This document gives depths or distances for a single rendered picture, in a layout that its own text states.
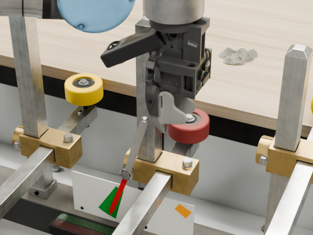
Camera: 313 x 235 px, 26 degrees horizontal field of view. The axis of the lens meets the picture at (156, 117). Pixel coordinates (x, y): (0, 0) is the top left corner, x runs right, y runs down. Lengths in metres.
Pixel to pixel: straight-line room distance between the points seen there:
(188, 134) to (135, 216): 0.21
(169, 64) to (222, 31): 0.65
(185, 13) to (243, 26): 0.72
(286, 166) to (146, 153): 0.26
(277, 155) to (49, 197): 0.54
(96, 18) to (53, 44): 0.82
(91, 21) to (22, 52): 0.50
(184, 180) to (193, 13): 0.38
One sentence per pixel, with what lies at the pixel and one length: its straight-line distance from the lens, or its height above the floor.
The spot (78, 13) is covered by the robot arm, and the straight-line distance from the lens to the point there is 0.77.
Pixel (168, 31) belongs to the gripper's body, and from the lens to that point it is 0.98.
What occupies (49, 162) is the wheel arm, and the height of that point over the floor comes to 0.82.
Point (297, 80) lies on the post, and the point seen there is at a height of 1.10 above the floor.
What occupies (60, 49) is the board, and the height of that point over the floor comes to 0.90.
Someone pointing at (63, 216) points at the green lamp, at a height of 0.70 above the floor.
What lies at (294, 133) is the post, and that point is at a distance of 1.11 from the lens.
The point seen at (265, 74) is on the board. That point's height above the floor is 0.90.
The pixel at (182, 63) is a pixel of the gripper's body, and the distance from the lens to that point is 1.00.
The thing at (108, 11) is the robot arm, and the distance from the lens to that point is 0.78.
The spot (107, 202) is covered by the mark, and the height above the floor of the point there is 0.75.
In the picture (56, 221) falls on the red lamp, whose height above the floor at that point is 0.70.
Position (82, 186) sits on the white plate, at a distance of 1.36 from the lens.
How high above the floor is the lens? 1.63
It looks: 34 degrees down
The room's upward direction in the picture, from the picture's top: straight up
